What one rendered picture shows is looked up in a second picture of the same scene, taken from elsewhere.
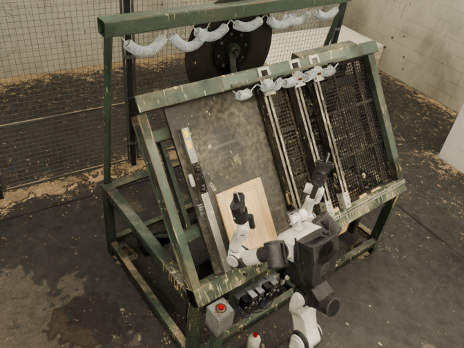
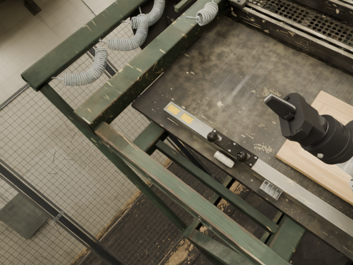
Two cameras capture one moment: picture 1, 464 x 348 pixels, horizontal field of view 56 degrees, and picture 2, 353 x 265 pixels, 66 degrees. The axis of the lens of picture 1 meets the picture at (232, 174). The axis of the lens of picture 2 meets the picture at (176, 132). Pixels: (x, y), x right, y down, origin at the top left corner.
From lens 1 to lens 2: 171 cm
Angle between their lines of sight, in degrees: 30
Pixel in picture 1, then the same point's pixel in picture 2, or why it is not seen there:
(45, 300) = not seen: outside the picture
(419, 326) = not seen: outside the picture
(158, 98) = (105, 93)
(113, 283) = not seen: outside the picture
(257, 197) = (342, 116)
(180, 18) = (102, 20)
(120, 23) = (39, 63)
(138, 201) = (246, 223)
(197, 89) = (149, 54)
